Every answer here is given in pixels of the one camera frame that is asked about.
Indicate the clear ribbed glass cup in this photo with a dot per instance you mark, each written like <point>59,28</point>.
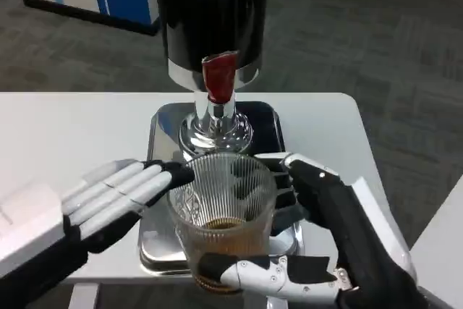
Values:
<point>217,200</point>

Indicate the steel drip tray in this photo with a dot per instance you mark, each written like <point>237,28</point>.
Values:
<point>159,236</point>

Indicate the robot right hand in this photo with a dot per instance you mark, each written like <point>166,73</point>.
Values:
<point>361,229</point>

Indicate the grey table leg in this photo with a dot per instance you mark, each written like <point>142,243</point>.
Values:
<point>84,296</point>

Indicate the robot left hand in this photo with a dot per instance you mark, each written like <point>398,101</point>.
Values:
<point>108,197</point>

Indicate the white side table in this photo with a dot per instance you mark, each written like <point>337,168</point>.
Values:
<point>441,247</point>

